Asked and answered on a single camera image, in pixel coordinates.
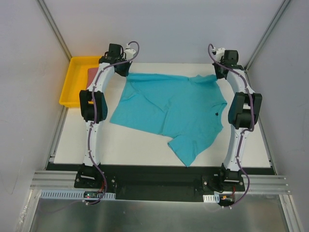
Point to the right white cable duct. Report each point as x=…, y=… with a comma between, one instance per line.
x=215, y=198

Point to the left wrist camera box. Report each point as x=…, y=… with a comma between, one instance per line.
x=129, y=52

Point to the aluminium corner post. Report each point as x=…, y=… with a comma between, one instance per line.
x=267, y=33
x=52, y=24

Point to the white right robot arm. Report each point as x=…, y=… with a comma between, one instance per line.
x=242, y=115

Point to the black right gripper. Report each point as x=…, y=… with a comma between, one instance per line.
x=219, y=72

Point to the red folded t shirt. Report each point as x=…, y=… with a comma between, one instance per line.
x=91, y=74

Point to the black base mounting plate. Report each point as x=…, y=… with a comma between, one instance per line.
x=157, y=183

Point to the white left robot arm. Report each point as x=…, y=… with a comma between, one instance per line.
x=93, y=105

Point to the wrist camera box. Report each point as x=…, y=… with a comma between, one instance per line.
x=217, y=54
x=129, y=52

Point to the left grey cable duct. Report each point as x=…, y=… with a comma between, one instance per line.
x=76, y=195

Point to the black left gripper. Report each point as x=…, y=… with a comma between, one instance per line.
x=123, y=68

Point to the right aluminium corner post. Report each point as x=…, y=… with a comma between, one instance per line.
x=267, y=33

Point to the aluminium front rail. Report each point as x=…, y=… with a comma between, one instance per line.
x=259, y=184

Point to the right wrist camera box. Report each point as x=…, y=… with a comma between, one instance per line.
x=217, y=54

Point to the cyan t shirt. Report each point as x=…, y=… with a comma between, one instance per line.
x=186, y=109

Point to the left aluminium corner post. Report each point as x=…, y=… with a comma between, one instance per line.
x=52, y=24

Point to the yellow plastic bin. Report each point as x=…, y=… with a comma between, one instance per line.
x=76, y=80

